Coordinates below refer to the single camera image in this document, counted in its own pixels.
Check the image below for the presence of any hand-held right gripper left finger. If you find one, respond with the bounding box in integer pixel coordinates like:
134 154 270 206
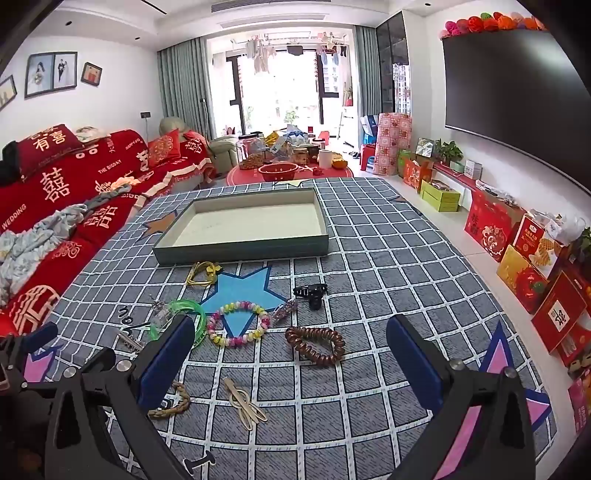
44 315 197 480

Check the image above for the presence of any dark tall cabinet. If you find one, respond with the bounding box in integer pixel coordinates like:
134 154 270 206
376 11 412 114

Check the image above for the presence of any framed picture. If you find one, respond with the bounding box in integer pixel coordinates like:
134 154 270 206
0 75 18 110

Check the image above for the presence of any yellow flower hair tie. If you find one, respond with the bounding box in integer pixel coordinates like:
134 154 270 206
187 261 223 287

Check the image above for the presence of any red cushion with gold pattern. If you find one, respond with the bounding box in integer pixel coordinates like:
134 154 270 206
147 128 182 166

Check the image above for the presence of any balcony clothes drying rack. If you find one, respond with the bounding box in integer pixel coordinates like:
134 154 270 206
230 30 357 71

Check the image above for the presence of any beige armchair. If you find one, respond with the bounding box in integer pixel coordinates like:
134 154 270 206
159 116 242 169

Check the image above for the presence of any red cushion with white characters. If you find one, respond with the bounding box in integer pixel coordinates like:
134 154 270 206
15 123 87 161

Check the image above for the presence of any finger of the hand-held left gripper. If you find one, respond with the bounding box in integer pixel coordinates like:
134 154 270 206
18 322 60 354

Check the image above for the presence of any red box with white label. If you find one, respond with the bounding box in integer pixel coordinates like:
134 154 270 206
530 271 588 354

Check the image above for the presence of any stack of green yellow boxes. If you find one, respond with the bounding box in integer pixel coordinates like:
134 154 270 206
420 178 462 212

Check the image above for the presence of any grey checked star blanket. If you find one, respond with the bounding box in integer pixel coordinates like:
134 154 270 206
25 175 555 480

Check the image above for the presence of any red printed sofa cover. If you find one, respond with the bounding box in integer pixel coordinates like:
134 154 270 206
0 124 218 340

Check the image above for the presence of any yellow red gift box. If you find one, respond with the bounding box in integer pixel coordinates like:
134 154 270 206
496 244 550 315

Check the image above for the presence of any double framed wedding photo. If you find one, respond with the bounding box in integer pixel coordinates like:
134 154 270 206
24 51 78 99

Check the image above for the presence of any small brown silver hair clip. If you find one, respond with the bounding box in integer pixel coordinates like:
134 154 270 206
116 329 145 354

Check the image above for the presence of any paper flower garland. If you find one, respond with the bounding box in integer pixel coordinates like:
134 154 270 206
438 11 548 40

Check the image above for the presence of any green potted plant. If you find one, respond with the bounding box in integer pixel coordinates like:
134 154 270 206
433 139 464 165

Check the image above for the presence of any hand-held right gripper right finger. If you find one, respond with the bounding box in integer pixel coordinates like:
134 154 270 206
386 315 539 480

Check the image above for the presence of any grey braided cloth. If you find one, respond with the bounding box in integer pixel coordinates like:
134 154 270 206
85 177 149 209

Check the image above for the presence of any beige snap hair clip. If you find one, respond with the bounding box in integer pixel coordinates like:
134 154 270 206
222 377 269 431

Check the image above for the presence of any light blue crumpled cloth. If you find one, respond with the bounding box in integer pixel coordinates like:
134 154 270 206
0 202 100 306

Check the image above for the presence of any dark cloth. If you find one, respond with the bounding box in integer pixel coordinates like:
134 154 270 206
0 142 22 186

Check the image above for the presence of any red plastic basket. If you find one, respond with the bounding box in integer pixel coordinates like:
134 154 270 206
257 162 299 182

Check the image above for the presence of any red round table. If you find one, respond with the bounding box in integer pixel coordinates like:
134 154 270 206
226 161 354 188

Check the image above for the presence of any large red gift box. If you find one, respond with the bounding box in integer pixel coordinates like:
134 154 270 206
464 189 527 263

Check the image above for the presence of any tan braided bracelet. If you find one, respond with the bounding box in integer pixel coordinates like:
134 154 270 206
148 382 191 420

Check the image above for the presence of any grey-green curtain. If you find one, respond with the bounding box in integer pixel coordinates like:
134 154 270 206
353 25 385 153
156 36 211 139

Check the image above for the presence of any colourful beaded bracelet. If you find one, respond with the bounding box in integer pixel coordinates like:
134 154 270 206
206 300 271 349

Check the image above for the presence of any brown spiral hair tie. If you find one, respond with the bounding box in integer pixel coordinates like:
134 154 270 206
284 325 346 366

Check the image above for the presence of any black claw hair clip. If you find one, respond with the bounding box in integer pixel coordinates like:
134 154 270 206
293 283 329 310

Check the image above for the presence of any silver rhinestone hair clip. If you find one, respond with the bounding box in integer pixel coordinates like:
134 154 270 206
272 298 299 320

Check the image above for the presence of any orange snack box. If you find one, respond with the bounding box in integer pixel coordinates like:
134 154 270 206
511 214 562 278

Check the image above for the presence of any grey-green shallow tray box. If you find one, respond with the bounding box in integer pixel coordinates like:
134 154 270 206
152 187 329 267

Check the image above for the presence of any green translucent bangle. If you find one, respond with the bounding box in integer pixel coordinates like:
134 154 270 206
149 298 206 348

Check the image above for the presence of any black wall television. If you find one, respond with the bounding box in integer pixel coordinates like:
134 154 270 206
442 28 591 168

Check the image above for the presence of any red floral wrapped bundle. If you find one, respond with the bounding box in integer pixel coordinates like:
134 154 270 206
372 112 413 176

